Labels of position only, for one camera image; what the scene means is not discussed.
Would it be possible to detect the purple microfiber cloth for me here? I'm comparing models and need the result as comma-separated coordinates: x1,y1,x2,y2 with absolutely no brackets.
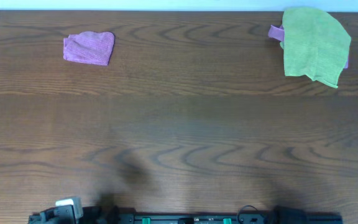
63,31,115,66

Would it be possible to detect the green microfiber cloth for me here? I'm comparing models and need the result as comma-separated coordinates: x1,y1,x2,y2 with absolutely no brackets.
280,7,351,88

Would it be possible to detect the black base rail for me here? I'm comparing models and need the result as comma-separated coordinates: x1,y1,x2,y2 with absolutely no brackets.
104,205,344,224

